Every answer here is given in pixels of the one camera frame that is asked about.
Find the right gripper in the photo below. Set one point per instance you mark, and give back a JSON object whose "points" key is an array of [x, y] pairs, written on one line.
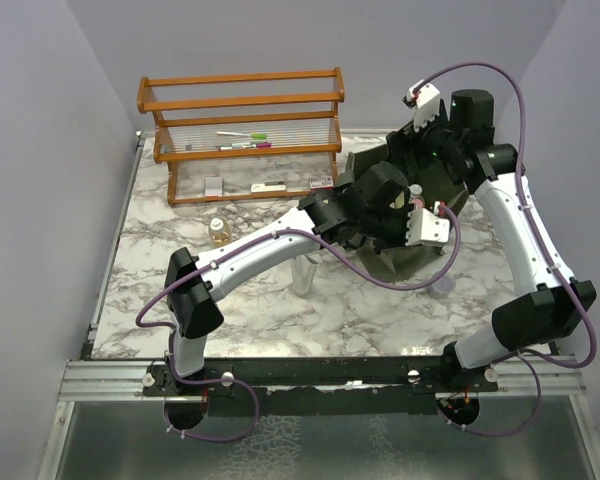
{"points": [[406, 138]]}

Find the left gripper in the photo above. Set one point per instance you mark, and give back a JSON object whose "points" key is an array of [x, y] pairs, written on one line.
{"points": [[400, 240]]}

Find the green canvas bag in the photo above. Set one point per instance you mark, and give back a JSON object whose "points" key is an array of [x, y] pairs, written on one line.
{"points": [[399, 264]]}

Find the green lotion bottle white cap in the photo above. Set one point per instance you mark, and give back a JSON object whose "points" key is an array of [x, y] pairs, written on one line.
{"points": [[415, 190]]}

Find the silver foil pouch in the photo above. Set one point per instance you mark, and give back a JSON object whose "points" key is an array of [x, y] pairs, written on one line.
{"points": [[303, 269]]}

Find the small amber bottle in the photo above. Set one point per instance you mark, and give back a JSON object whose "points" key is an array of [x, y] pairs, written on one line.
{"points": [[219, 232]]}

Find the green bottle beige cap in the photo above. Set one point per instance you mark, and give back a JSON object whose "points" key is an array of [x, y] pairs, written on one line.
{"points": [[398, 203]]}

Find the pink orange bottle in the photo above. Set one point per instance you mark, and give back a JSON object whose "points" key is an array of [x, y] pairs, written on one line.
{"points": [[418, 203]]}

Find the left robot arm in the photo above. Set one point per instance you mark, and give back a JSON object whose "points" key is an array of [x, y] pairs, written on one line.
{"points": [[348, 214]]}

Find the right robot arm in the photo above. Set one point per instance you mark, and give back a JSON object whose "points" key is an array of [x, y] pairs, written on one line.
{"points": [[550, 302]]}

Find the red white small box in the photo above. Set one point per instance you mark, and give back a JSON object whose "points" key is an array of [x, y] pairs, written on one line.
{"points": [[318, 183]]}

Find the small purple jar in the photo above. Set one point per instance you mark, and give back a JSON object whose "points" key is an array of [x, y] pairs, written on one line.
{"points": [[443, 287]]}

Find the orange wooden shelf rack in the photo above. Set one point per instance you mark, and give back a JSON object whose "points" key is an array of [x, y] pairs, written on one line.
{"points": [[296, 123]]}

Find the long white box black stripe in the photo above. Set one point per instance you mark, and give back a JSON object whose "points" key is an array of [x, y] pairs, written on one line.
{"points": [[268, 187]]}

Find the green white marker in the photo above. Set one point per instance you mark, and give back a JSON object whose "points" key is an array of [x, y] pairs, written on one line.
{"points": [[253, 135]]}

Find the pink green marker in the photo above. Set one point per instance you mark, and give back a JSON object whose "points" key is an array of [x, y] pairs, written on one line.
{"points": [[244, 145]]}

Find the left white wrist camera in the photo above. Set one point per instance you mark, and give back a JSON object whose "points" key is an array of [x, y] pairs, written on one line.
{"points": [[424, 228]]}

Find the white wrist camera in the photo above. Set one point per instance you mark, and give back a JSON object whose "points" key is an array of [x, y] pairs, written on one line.
{"points": [[424, 100], [424, 228]]}

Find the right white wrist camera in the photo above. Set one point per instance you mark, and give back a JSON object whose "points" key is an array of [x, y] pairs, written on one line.
{"points": [[424, 100]]}

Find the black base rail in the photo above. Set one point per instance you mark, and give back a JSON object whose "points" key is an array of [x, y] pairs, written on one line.
{"points": [[314, 386]]}

